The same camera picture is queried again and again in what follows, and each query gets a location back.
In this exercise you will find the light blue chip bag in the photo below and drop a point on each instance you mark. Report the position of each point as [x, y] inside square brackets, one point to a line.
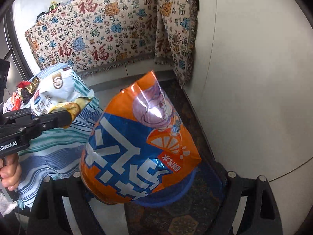
[59, 89]

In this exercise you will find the left hand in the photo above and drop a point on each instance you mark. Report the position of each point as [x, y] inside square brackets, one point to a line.
[11, 172]

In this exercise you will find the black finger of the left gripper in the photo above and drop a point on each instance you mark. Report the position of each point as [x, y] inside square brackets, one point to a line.
[53, 120]

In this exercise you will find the orange blue snack bag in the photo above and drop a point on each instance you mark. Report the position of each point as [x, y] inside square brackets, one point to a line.
[117, 165]

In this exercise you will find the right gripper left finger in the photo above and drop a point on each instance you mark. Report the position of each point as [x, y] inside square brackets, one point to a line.
[48, 214]

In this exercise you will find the blue striped tablecloth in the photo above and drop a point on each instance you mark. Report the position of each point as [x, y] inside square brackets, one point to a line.
[55, 153]

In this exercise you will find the blue plastic trash basket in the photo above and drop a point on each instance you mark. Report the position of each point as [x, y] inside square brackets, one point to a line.
[174, 193]

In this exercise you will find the patterned fu character blanket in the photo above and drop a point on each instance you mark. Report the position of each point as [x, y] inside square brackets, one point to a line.
[98, 35]

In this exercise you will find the red snack wrapper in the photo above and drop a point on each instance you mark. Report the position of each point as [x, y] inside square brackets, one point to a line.
[25, 91]

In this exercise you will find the white kitchen cabinet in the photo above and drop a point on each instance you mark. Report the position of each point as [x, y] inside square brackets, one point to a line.
[251, 90]

